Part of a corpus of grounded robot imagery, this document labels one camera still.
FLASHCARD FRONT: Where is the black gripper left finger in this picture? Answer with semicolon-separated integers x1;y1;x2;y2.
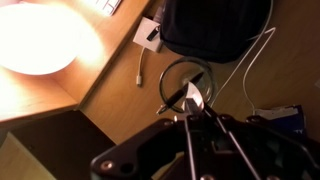
174;99;200;122

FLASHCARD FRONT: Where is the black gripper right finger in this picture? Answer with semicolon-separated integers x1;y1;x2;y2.
203;104;220;121

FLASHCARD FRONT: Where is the bandaid strip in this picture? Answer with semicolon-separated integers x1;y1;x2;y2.
182;82;204;114

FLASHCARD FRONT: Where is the clear drinking glass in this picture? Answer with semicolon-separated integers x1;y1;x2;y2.
159;57;216;104

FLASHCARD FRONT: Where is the black pen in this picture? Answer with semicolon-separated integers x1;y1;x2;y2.
156;72;203;115

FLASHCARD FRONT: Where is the blue band-aid box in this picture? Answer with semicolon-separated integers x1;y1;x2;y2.
254;105;307;136

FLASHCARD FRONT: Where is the dark purple pouch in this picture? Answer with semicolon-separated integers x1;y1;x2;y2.
160;0;271;63

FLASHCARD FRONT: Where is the white usb adapter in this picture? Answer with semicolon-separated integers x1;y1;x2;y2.
133;17;162;52

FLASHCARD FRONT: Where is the white keyboard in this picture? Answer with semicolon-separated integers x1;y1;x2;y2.
84;0;122;16

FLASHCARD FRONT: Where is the glowing lamp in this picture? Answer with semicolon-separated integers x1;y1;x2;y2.
0;3;103;75

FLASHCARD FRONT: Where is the white cable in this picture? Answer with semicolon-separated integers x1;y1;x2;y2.
209;0;278;114

